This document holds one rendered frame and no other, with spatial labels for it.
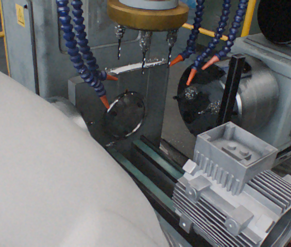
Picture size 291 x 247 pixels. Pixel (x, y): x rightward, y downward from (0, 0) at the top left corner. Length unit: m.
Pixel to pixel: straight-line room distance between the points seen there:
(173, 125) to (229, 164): 0.74
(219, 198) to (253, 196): 0.06
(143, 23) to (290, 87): 0.54
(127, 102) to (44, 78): 0.23
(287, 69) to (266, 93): 0.11
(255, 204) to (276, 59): 0.57
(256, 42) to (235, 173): 0.65
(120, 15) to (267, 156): 0.40
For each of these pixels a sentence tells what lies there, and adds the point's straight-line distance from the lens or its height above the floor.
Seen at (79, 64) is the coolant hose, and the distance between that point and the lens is 0.68.
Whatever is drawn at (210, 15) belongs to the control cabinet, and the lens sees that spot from 4.39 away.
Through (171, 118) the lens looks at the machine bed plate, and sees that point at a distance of 1.42.
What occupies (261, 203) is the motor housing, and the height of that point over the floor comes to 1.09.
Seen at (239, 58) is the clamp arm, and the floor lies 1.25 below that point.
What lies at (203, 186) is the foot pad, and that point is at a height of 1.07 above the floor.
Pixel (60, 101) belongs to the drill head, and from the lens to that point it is 0.73.
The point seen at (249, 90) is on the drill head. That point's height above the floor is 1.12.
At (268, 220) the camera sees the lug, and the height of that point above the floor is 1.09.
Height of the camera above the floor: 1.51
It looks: 32 degrees down
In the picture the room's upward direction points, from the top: 5 degrees clockwise
